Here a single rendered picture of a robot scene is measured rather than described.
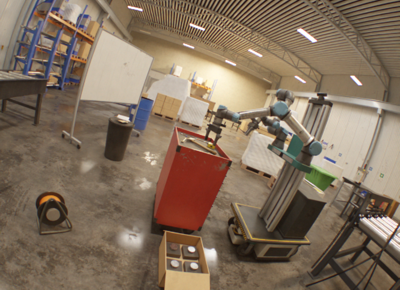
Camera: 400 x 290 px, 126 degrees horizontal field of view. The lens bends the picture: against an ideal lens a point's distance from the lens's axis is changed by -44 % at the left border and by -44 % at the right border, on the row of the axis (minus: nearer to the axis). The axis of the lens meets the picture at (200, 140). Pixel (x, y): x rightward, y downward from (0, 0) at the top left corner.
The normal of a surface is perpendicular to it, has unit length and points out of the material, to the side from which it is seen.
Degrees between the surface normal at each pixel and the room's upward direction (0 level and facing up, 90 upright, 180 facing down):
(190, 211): 90
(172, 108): 90
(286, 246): 90
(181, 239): 90
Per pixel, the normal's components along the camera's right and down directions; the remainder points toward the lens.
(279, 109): -0.40, -0.01
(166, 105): 0.25, 0.29
